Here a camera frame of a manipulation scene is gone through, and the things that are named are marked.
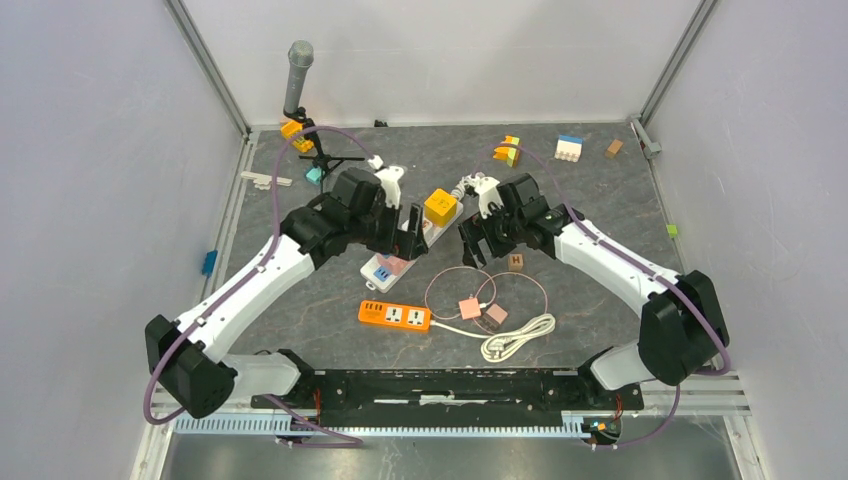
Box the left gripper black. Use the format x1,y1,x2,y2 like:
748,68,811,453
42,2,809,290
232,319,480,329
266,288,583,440
349,195,429,261

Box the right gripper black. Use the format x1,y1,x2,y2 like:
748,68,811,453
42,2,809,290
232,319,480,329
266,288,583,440
458,201,525,269

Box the large pink cube adapter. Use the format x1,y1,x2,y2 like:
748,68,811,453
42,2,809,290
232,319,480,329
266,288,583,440
377,255,410,276

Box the white cube socket adapter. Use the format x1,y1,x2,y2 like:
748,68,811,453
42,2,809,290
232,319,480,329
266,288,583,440
422,220,434,242

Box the white multicolour power strip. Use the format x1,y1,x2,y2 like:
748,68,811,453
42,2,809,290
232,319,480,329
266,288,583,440
359,204,464,293

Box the thin pink usb cable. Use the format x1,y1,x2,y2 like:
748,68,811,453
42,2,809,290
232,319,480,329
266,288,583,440
423,266,550,333

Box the yellow cube socket adapter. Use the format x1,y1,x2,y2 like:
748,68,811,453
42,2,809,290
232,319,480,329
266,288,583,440
424,189,458,228

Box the small pink charger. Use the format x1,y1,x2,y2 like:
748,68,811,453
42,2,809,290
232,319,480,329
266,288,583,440
458,297,482,320

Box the orange power strip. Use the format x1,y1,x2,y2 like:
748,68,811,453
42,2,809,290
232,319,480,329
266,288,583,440
357,300,432,333

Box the dusty pink usb adapter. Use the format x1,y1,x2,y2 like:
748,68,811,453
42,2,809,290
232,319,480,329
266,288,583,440
479,303,508,332

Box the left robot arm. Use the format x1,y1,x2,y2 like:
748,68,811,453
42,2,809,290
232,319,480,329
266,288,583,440
143,165,429,425

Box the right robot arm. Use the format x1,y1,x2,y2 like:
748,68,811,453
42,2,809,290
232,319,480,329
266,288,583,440
457,173,731,408

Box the wooden letter cube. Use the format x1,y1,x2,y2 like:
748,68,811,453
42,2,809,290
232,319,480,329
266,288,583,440
507,254,525,272

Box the orange green toy blocks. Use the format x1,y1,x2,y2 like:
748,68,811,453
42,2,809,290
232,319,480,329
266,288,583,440
493,135,520,168

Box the white blue toy block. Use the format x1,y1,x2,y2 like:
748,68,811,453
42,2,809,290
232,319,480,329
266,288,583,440
554,135,583,163

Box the brown wooden block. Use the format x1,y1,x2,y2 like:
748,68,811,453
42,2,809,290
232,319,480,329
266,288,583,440
605,139,624,159

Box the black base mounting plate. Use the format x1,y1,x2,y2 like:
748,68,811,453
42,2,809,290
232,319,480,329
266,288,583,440
282,368,644,427

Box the white flat plastic piece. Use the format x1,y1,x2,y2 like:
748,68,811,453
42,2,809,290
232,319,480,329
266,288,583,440
240,171,292,191

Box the grey microphone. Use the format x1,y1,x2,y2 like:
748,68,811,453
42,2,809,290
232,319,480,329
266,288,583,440
283,40,314,118

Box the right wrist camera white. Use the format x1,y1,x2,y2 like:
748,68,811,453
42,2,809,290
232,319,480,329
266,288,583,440
465,172,504,219

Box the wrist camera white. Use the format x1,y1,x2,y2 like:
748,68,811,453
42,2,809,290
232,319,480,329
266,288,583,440
366,155,405,210
465,172,504,219

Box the white power strip cord plug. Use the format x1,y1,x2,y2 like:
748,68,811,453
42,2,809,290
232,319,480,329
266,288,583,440
450,172,486,201

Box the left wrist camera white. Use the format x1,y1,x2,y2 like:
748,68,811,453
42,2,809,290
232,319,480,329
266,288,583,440
366,155,405,210

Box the white coiled orange-strip cable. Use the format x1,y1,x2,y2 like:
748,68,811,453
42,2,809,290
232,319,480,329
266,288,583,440
430,313,557,364

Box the blue clip left rail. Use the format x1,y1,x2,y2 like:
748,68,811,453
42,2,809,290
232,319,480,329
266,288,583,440
201,250,218,278

